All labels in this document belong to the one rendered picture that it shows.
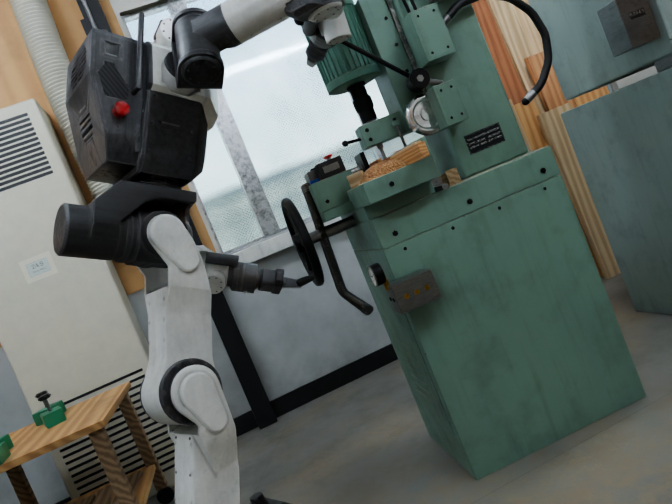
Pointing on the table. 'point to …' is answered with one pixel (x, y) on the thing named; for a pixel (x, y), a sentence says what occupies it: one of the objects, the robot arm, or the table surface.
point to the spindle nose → (362, 102)
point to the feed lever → (419, 78)
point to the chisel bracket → (379, 131)
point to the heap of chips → (381, 169)
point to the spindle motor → (348, 58)
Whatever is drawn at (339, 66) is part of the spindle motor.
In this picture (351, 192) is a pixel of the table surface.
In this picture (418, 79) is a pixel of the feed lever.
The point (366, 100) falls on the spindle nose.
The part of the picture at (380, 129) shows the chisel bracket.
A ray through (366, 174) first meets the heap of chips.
